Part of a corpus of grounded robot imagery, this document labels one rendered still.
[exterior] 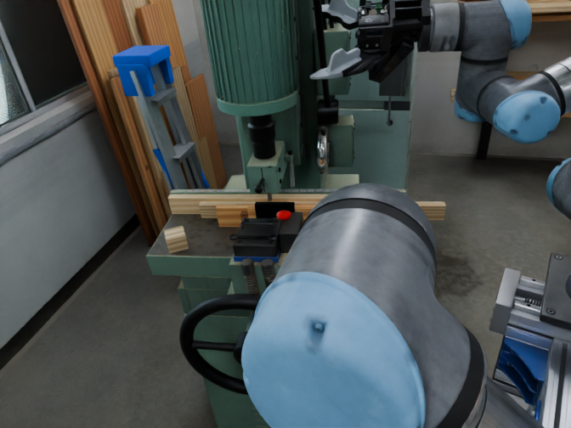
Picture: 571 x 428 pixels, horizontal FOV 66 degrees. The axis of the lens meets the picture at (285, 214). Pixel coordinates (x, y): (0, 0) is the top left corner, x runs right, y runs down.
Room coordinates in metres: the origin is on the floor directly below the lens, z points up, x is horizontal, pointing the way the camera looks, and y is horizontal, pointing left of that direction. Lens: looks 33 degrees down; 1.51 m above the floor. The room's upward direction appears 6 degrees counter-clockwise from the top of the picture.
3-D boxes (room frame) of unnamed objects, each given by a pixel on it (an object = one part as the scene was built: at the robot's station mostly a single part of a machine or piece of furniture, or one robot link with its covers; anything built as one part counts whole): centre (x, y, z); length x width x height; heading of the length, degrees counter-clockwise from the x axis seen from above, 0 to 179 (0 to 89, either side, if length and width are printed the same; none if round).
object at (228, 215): (0.89, 0.05, 0.93); 0.24 x 0.01 x 0.06; 79
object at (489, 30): (0.76, -0.37, 1.34); 0.11 x 0.08 x 0.09; 79
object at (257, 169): (0.95, 0.03, 1.03); 0.14 x 0.07 x 0.09; 169
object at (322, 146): (1.03, -0.11, 1.02); 0.12 x 0.03 x 0.12; 169
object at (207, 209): (0.91, -0.08, 0.92); 0.60 x 0.02 x 0.04; 79
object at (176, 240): (0.84, 0.26, 0.92); 0.05 x 0.04 x 0.04; 15
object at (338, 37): (1.11, -0.16, 1.23); 0.09 x 0.08 x 0.15; 169
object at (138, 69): (1.76, 0.44, 0.58); 0.27 x 0.25 x 1.16; 71
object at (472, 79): (0.74, -0.36, 1.25); 0.11 x 0.08 x 0.11; 1
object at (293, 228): (0.73, 0.04, 0.99); 0.13 x 0.11 x 0.06; 79
